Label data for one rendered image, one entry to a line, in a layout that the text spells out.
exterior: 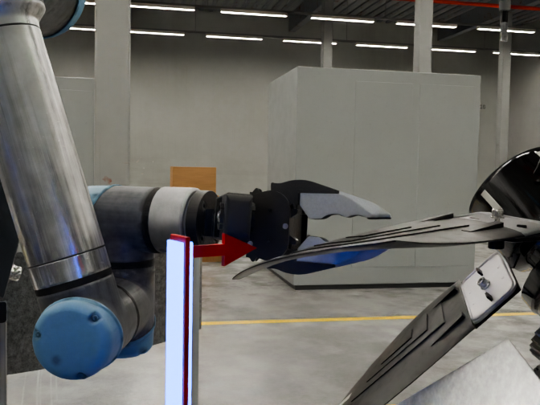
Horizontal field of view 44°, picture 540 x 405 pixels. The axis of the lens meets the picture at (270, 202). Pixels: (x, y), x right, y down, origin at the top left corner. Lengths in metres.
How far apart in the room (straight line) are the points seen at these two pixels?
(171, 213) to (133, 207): 0.05
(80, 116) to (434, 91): 3.57
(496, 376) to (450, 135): 6.68
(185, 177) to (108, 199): 7.89
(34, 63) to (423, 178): 6.62
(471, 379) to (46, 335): 0.39
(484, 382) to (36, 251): 0.43
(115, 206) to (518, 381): 0.45
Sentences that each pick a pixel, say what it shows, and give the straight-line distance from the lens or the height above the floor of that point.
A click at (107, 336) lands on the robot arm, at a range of 0.63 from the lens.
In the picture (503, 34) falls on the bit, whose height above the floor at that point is 1.37.
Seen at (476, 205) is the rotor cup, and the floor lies 1.20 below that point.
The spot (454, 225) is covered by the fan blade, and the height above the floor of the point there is 1.19.
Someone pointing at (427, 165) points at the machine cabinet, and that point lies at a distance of 7.19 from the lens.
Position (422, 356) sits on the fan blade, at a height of 1.03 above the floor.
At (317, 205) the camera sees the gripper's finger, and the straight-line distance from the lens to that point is 0.68.
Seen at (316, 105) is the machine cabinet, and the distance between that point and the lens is 6.80.
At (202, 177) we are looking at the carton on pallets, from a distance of 8.68.
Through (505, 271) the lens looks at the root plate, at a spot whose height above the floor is 1.13.
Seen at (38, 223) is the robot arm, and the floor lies 1.18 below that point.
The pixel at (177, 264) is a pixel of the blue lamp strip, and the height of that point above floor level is 1.17.
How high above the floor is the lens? 1.24
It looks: 3 degrees down
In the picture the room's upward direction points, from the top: 1 degrees clockwise
